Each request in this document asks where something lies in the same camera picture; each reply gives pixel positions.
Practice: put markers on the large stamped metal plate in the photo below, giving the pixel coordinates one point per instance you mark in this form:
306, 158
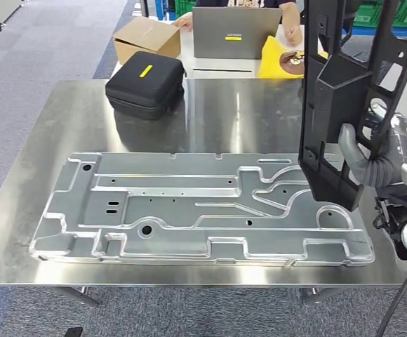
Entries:
175, 209

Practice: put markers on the person's left forearm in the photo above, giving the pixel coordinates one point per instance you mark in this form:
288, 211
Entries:
289, 14

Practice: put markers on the person's right hand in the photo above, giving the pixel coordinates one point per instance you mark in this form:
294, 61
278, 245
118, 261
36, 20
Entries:
185, 22

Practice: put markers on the stainless steel workbench table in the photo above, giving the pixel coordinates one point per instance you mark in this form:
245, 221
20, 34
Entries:
224, 116

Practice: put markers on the black plastic panel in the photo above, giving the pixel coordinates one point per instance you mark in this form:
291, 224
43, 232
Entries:
343, 88

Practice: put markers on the black zip case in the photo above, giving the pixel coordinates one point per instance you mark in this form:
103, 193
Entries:
140, 88

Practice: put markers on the white desk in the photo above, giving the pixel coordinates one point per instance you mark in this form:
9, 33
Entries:
221, 69

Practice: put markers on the person's left hand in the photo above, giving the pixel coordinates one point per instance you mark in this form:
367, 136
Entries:
293, 36

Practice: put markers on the brown round disc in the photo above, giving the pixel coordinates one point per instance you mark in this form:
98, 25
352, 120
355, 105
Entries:
289, 63

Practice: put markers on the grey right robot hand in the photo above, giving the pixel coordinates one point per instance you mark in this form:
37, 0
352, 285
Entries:
375, 174

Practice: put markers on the brown cardboard box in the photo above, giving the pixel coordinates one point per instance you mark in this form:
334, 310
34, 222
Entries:
143, 37

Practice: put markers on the grey laptop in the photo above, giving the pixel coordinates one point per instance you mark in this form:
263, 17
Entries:
235, 46

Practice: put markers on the blue pallet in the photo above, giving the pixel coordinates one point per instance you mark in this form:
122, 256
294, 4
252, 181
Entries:
359, 31

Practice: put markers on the person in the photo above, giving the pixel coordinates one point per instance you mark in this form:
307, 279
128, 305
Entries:
207, 3

